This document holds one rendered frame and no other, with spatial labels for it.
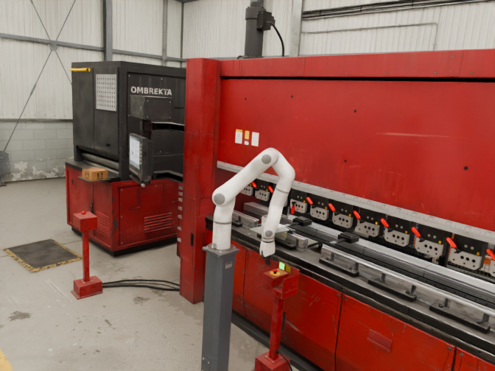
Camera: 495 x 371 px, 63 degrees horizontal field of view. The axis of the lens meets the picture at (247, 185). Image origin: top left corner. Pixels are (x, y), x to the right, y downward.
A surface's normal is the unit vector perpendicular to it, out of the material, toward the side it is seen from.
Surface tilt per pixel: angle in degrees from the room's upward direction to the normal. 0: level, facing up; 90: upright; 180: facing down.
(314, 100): 90
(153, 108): 90
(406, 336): 90
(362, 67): 90
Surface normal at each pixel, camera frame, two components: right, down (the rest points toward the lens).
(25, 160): 0.72, 0.19
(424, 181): -0.75, 0.09
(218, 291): 0.01, 0.21
